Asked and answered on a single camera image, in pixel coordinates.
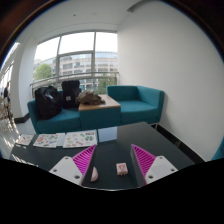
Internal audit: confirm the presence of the teal wood-topped side table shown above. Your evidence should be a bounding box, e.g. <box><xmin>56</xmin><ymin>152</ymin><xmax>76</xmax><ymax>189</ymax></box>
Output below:
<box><xmin>77</xmin><ymin>93</ymin><xmax>122</xmax><ymax>131</ymax></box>

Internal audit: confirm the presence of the teal chair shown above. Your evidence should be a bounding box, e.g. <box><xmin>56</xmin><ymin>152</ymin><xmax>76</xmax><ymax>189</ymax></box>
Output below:
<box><xmin>211</xmin><ymin>135</ymin><xmax>224</xmax><ymax>162</ymax></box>

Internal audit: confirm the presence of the black backpack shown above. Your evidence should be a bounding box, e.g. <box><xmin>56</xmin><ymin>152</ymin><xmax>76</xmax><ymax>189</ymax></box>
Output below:
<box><xmin>60</xmin><ymin>79</ymin><xmax>82</xmax><ymax>110</ymax></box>

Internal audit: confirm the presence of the person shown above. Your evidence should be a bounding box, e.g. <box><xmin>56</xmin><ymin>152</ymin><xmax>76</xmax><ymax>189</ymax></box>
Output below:
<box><xmin>2</xmin><ymin>82</ymin><xmax>11</xmax><ymax>113</ymax></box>

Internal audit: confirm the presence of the metal window railing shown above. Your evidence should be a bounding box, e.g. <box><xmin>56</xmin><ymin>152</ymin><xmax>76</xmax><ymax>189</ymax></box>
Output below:
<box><xmin>29</xmin><ymin>70</ymin><xmax>120</xmax><ymax>90</ymax></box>

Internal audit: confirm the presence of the small sticker sheet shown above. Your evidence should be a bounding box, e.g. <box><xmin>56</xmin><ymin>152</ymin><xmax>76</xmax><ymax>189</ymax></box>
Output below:
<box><xmin>16</xmin><ymin>133</ymin><xmax>35</xmax><ymax>147</ymax></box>

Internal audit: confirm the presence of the large sticker sheet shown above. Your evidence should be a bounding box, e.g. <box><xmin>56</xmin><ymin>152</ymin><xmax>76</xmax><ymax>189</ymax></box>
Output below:
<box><xmin>62</xmin><ymin>129</ymin><xmax>99</xmax><ymax>149</ymax></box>

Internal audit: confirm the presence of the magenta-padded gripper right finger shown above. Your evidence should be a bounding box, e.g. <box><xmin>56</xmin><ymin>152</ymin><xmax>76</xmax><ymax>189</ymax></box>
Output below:
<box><xmin>129</xmin><ymin>143</ymin><xmax>180</xmax><ymax>187</ymax></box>

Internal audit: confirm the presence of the black plastic bag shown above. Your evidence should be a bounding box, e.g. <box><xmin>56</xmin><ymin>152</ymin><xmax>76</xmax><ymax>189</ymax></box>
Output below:
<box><xmin>34</xmin><ymin>85</ymin><xmax>63</xmax><ymax>121</ymax></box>

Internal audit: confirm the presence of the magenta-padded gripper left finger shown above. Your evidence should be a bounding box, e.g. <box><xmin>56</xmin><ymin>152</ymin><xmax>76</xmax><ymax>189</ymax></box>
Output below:
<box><xmin>48</xmin><ymin>143</ymin><xmax>98</xmax><ymax>186</ymax></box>

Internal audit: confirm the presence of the small pink white charger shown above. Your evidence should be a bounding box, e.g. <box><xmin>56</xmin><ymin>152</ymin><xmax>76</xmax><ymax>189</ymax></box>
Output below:
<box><xmin>115</xmin><ymin>162</ymin><xmax>129</xmax><ymax>176</ymax></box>

